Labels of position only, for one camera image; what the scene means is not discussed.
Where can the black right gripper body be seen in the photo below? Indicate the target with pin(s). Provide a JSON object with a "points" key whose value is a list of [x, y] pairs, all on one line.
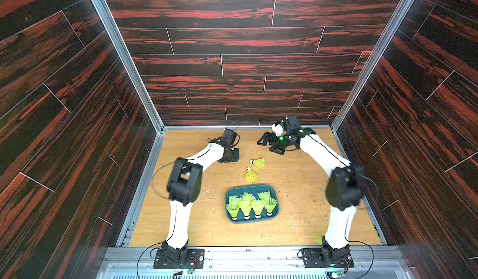
{"points": [[269, 139]]}

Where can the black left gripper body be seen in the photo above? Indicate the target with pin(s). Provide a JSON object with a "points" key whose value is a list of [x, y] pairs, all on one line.
{"points": [[233, 156]]}

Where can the yellow shuttlecock twelve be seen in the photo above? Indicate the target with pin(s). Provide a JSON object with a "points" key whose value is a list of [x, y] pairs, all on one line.
{"points": [[250, 176]]}

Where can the yellow shuttlecock ten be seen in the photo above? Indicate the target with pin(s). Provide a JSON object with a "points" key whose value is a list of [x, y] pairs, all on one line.
{"points": [[258, 163]]}

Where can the yellow shuttlecock two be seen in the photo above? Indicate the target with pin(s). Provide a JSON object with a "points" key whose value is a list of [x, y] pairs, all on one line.
{"points": [[247, 197]]}

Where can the yellow shuttlecock nine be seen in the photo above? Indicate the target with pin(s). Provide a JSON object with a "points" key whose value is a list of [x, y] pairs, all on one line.
{"points": [[245, 207]]}

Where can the yellow shuttlecock eight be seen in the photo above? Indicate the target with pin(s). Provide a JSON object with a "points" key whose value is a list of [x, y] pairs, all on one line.
{"points": [[233, 207]]}

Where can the yellow shuttlecock four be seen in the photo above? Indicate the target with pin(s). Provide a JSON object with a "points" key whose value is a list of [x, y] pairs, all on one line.
{"points": [[257, 207]]}

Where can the yellow shuttlecock three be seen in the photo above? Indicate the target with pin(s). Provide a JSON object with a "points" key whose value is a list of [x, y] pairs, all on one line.
{"points": [[264, 196]]}

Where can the yellow shuttlecock one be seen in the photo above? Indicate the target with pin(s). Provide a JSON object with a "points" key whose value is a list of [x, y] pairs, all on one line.
{"points": [[270, 204]]}

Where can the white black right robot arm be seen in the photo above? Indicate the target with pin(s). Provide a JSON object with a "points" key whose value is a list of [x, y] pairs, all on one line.
{"points": [[343, 191]]}

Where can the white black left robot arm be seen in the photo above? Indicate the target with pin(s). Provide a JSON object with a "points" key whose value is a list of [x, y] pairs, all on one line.
{"points": [[184, 187]]}

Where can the teal plastic storage tray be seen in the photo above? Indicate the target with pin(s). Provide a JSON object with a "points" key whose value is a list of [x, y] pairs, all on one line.
{"points": [[254, 190]]}

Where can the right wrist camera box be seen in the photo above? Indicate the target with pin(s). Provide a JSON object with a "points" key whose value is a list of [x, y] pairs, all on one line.
{"points": [[286, 126]]}

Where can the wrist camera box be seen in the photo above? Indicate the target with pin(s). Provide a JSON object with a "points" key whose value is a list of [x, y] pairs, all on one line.
{"points": [[286, 126], [229, 138]]}

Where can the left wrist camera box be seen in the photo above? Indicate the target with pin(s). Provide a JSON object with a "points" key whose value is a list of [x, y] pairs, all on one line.
{"points": [[229, 138]]}

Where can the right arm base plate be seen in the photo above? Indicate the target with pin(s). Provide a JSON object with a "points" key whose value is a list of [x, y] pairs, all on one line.
{"points": [[326, 257]]}

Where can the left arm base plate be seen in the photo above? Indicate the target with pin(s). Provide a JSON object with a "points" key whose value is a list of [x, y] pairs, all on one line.
{"points": [[179, 259]]}

